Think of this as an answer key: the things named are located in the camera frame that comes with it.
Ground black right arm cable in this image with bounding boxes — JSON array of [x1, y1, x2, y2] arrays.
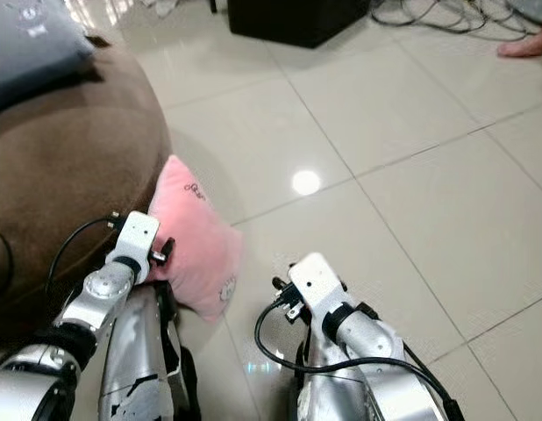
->
[[253, 296, 465, 421]]

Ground bare person foot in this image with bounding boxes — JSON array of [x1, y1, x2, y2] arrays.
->
[[496, 30, 542, 61]]

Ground silver right robot leg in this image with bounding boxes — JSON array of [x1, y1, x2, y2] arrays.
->
[[292, 326, 395, 421]]

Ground tangled black floor cables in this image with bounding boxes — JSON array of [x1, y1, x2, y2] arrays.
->
[[371, 0, 537, 41]]

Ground white patterned cloth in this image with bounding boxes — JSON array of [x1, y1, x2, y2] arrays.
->
[[141, 0, 217, 20]]

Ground silver left robot leg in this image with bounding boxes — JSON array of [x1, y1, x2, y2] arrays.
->
[[100, 282, 203, 421]]

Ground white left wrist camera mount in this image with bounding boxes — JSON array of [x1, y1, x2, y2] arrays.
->
[[111, 210, 161, 275]]

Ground pink plush pillow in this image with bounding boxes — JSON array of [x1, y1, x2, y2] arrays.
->
[[146, 154, 245, 325]]

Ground silver robot leg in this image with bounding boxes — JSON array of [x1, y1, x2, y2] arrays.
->
[[100, 282, 203, 421], [292, 326, 395, 421]]

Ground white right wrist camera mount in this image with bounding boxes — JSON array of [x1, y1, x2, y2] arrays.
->
[[286, 252, 352, 322]]

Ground black box cabinet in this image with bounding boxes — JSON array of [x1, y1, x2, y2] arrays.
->
[[227, 0, 372, 50]]

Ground brown round sofa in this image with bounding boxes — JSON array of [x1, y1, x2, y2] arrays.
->
[[0, 35, 172, 352]]

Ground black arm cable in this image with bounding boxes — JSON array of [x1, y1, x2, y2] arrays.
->
[[45, 216, 123, 299], [253, 296, 465, 421]]

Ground grey pillow with print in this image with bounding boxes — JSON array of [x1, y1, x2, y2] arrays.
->
[[0, 0, 95, 112]]

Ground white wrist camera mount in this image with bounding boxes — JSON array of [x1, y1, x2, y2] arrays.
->
[[111, 210, 161, 275], [286, 252, 352, 322]]

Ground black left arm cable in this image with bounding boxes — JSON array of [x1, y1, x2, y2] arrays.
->
[[45, 216, 123, 299]]

